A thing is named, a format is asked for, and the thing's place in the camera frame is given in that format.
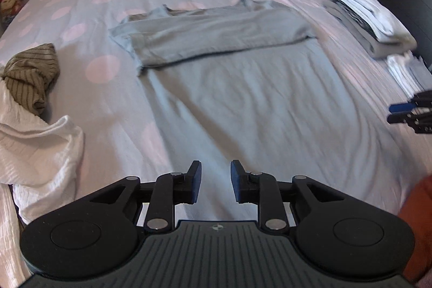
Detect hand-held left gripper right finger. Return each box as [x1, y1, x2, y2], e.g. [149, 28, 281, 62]
[229, 159, 344, 235]

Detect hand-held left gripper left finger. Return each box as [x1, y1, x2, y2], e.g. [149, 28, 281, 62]
[89, 160, 204, 235]

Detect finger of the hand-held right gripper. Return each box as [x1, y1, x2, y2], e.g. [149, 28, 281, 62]
[388, 92, 432, 114]
[386, 110, 432, 134]

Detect grey-blue shirt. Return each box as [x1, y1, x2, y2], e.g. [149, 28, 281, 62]
[108, 0, 410, 224]

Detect folded white cloth pile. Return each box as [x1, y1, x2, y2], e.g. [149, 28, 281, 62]
[386, 52, 432, 100]

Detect folded grey garment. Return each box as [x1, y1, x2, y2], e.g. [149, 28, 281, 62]
[323, 0, 418, 59]

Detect folded black white patterned garment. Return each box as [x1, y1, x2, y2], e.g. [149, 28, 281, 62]
[326, 0, 379, 39]

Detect red fleece pants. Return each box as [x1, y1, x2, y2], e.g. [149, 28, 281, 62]
[397, 173, 432, 282]

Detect white crinkle garment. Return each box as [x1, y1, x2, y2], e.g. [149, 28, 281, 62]
[0, 75, 85, 225]

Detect polka dot bed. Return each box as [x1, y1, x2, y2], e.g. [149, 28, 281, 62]
[0, 0, 432, 288]

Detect brown striped garment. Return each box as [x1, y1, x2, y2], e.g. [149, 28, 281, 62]
[0, 43, 61, 115]

